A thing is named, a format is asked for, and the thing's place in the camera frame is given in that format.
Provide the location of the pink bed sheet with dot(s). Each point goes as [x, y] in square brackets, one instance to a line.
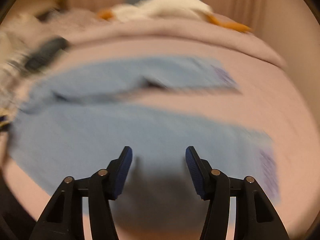
[267, 100]

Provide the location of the plaid pillow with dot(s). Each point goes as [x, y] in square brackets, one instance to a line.
[14, 54]

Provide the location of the white goose plush toy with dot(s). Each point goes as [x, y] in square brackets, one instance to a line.
[153, 9]

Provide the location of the light blue denim pants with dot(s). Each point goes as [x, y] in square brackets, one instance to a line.
[77, 121]

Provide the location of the pink quilted duvet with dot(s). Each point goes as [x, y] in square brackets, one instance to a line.
[173, 36]

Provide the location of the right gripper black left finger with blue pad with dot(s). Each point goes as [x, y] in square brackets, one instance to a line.
[62, 216]

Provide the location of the folded dark denim jeans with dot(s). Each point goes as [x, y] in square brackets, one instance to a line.
[45, 54]

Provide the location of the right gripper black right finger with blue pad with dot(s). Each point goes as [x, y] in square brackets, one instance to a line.
[256, 217]

